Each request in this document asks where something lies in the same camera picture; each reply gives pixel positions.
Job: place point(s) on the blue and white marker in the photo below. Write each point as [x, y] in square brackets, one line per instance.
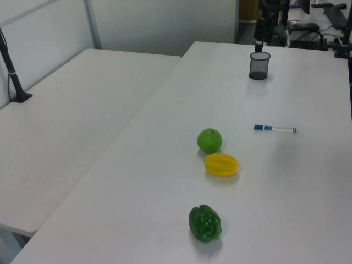
[275, 128]

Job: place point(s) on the yellow starfruit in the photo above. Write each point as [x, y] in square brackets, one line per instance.
[221, 164]

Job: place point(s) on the green bell pepper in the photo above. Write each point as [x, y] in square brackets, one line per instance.
[204, 223]

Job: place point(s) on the black mesh pen cup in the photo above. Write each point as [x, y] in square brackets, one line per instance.
[259, 67]

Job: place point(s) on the white side table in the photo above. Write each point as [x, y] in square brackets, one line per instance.
[68, 123]

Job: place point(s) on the wooden cabinet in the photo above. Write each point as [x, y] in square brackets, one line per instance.
[247, 9]

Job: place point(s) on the black equipment box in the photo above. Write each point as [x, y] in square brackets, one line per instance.
[306, 39]

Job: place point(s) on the black clamp stand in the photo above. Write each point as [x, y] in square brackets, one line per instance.
[343, 44]

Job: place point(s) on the black keyboard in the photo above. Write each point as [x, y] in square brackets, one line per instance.
[336, 15]

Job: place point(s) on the grey partition frame post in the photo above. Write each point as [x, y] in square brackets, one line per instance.
[93, 24]

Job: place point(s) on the black camera pole with base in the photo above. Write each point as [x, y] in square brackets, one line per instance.
[11, 70]

